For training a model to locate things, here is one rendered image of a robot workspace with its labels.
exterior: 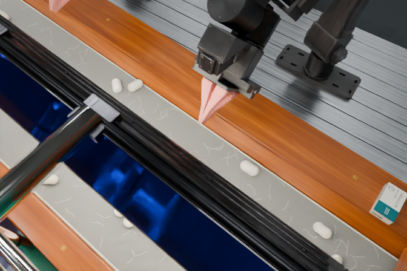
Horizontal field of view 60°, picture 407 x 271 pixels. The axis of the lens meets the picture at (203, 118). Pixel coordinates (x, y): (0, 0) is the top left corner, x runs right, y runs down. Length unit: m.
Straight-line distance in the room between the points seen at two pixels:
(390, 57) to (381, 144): 0.26
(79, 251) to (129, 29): 0.48
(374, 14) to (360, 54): 1.21
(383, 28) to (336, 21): 1.38
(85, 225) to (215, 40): 0.39
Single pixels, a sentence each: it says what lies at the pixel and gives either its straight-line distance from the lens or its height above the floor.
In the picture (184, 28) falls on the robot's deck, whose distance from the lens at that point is 0.97.
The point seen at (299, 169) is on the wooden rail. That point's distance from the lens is 0.66.
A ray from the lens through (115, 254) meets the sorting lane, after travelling 0.64.
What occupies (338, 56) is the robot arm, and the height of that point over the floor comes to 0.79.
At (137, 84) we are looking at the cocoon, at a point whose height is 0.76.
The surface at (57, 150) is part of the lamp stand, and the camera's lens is 0.28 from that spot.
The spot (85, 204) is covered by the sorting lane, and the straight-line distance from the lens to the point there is 0.68.
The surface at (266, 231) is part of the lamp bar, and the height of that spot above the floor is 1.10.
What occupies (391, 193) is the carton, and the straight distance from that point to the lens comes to 0.68.
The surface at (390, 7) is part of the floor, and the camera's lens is 2.27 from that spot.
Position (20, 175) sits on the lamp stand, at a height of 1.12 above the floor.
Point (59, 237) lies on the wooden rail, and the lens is 0.65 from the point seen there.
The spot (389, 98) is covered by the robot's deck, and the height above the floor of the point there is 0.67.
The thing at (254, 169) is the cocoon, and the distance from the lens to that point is 0.65.
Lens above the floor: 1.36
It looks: 60 degrees down
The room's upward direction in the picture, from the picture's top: straight up
